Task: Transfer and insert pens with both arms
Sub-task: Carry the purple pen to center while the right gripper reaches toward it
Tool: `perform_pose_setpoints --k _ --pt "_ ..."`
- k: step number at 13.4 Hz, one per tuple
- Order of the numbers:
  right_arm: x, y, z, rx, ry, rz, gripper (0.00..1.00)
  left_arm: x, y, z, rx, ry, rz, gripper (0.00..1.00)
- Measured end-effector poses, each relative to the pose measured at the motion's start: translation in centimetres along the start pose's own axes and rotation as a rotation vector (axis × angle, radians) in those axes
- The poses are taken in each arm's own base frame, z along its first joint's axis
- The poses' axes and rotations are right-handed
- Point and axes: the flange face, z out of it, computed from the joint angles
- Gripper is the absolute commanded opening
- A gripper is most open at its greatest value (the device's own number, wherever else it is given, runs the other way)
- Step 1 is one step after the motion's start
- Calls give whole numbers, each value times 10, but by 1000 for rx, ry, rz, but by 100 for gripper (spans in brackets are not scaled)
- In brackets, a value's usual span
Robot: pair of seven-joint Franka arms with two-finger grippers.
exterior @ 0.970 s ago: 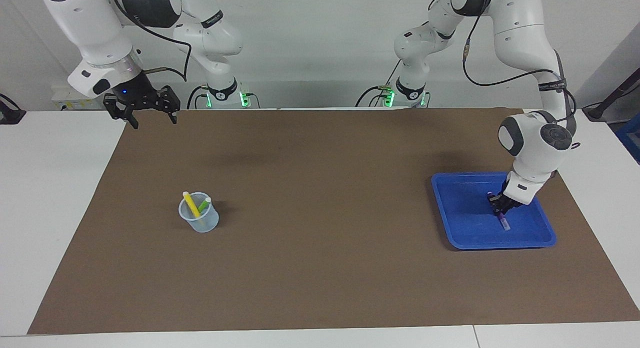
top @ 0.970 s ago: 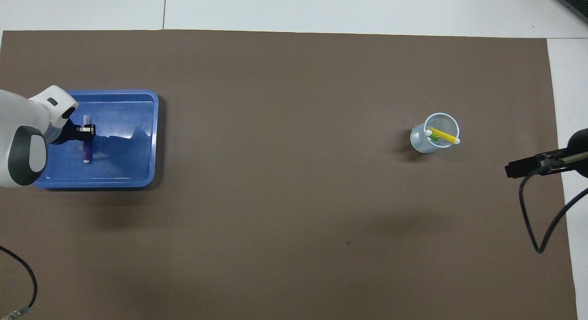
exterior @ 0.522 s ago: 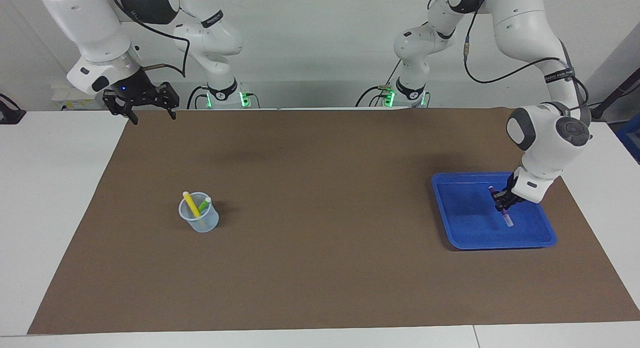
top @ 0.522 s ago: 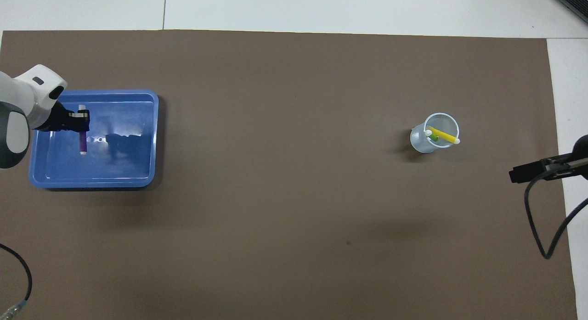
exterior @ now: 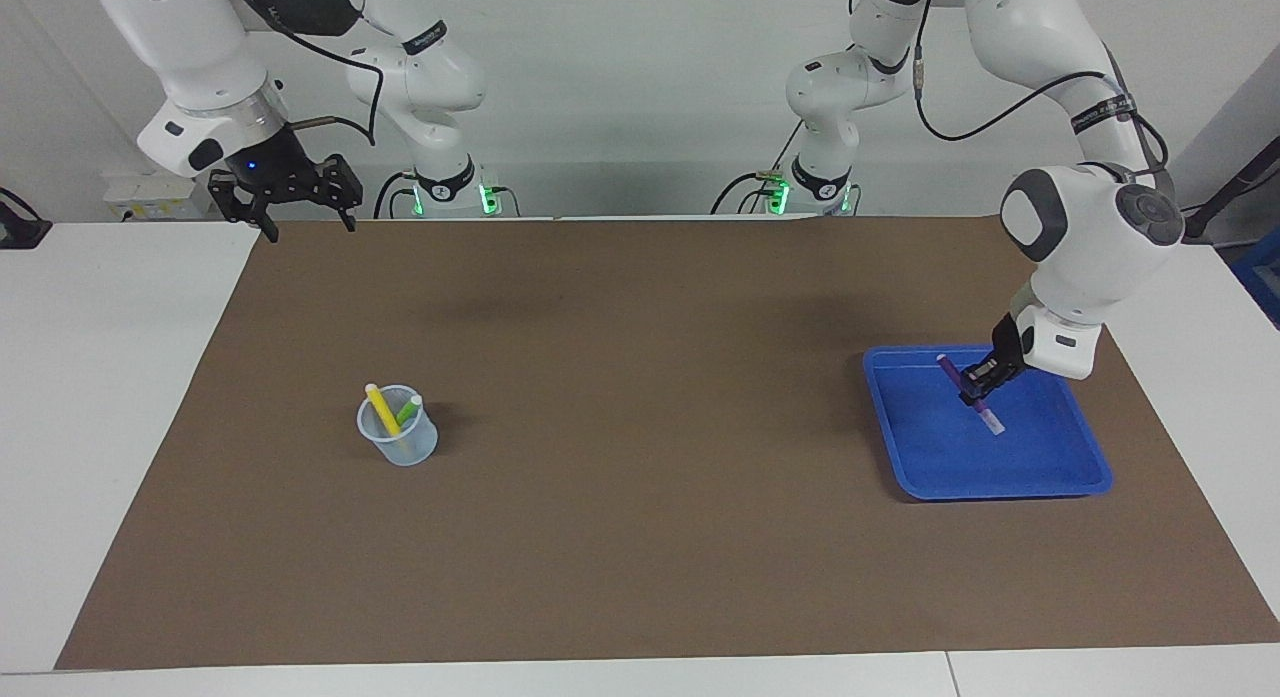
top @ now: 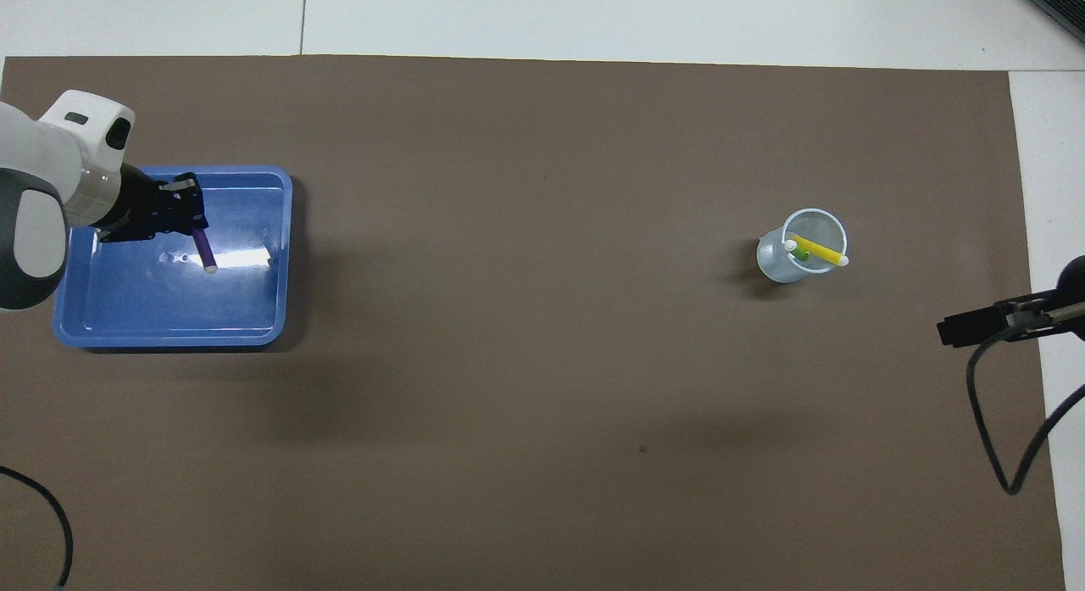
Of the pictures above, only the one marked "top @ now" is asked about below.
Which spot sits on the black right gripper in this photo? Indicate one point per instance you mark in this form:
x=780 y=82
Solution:
x=1064 y=298

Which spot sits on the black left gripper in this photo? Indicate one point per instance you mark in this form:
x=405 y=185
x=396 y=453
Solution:
x=136 y=209

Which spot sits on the purple pen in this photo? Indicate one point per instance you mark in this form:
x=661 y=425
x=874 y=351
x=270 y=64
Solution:
x=203 y=250

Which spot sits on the yellow pen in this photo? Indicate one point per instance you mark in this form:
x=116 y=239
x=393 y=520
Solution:
x=818 y=250

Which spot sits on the green pen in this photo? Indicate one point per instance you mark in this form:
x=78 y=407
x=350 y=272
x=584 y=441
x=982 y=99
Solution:
x=797 y=252

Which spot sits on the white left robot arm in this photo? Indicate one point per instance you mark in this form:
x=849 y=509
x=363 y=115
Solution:
x=42 y=192

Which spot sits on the blue plastic tray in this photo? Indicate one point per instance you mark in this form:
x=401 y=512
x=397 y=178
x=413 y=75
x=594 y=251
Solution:
x=169 y=311

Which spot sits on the clear plastic cup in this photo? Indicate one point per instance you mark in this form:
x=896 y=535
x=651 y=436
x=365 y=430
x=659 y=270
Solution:
x=776 y=264

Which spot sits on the grey ribbed device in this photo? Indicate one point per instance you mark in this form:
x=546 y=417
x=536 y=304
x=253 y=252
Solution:
x=1059 y=2

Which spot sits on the brown table mat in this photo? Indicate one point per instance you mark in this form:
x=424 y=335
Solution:
x=542 y=404

